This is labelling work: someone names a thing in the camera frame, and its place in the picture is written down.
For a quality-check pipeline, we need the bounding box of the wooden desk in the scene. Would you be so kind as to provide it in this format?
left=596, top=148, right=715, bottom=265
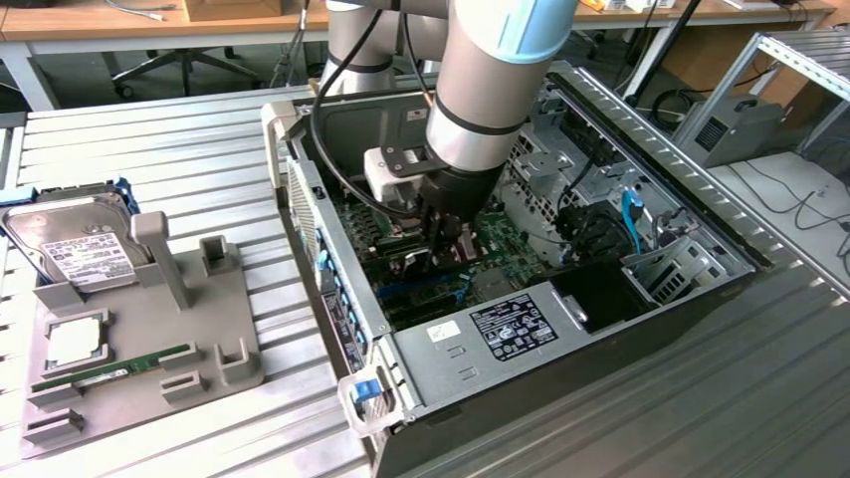
left=0, top=0, right=333, bottom=112
left=569, top=0, right=839, bottom=101

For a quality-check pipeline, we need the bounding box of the silver CPU chip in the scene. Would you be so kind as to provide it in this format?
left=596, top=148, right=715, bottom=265
left=44, top=321, right=108, bottom=372

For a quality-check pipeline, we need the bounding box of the brown cardboard box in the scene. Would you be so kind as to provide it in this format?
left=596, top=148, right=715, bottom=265
left=181, top=0, right=288, bottom=24

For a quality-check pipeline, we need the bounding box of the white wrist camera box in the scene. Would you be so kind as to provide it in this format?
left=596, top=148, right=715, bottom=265
left=362, top=143, right=432, bottom=216

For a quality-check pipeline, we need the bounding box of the black expansion slot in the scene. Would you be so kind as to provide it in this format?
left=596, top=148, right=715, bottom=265
left=394, top=301, right=465, bottom=329
left=381, top=291, right=458, bottom=314

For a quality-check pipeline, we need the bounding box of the gray parts rack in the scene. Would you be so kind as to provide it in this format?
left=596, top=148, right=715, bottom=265
left=18, top=211, right=268, bottom=462

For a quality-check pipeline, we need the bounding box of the graphics card with metal bracket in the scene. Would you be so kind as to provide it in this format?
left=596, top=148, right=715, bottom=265
left=384, top=231, right=487, bottom=280

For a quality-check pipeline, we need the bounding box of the green motherboard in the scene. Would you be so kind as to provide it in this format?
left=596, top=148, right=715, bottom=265
left=334, top=188, right=553, bottom=333

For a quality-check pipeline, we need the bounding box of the coiled black cable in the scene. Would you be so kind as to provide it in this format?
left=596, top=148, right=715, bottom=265
left=649, top=88, right=693, bottom=133

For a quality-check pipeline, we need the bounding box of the gray disk bay bracket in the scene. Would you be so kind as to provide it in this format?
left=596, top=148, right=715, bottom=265
left=620, top=236, right=723, bottom=306

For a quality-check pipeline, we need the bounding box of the black wire bundle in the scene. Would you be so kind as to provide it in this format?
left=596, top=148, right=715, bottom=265
left=555, top=201, right=627, bottom=266

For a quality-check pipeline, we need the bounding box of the blue disk caddy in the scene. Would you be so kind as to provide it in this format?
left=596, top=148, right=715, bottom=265
left=0, top=177, right=140, bottom=240

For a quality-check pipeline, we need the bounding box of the black office chair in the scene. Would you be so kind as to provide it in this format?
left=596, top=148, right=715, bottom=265
left=563, top=29, right=607, bottom=60
left=109, top=47, right=261, bottom=100

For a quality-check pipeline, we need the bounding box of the blue disk wire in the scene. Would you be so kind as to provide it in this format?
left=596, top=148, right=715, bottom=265
left=620, top=188, right=649, bottom=258

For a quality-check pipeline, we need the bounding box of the green RAM stick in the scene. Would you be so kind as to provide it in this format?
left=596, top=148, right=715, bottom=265
left=29, top=346, right=190, bottom=394

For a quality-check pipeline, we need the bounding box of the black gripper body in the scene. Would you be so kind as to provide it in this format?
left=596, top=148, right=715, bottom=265
left=416, top=166, right=504, bottom=235

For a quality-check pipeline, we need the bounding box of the silver disk bay cage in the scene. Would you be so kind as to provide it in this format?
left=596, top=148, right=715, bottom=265
left=503, top=121, right=579, bottom=250

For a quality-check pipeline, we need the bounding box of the black fan shroud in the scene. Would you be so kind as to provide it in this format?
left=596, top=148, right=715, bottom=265
left=547, top=261, right=656, bottom=335

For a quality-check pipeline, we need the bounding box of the aluminium profile frame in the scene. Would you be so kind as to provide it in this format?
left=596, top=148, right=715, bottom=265
left=669, top=28, right=850, bottom=150

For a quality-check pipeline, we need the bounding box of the gray computer box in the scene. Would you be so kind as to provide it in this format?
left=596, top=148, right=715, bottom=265
left=689, top=99, right=785, bottom=169

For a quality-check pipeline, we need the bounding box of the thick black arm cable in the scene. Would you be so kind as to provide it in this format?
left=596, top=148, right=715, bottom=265
left=309, top=0, right=425, bottom=218

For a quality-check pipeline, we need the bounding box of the silver chipset heat sink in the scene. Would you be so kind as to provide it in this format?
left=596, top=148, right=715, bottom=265
left=473, top=271, right=511, bottom=296

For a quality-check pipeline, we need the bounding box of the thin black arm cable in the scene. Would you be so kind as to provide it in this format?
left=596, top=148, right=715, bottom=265
left=397, top=0, right=436, bottom=109

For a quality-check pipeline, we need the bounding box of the open black PC case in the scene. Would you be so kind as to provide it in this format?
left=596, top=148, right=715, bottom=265
left=260, top=59, right=775, bottom=478

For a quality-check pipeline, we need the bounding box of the gray hanging cable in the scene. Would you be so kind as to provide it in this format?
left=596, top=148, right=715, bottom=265
left=268, top=0, right=314, bottom=90

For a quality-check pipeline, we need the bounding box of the silver power supply unit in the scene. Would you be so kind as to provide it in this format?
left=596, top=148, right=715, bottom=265
left=390, top=281, right=591, bottom=407

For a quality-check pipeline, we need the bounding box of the black tripod pole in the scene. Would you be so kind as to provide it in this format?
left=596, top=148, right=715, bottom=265
left=620, top=0, right=705, bottom=109

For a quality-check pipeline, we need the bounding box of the silver hard disk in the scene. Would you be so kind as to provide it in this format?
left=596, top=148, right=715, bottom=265
left=0, top=193, right=150, bottom=298

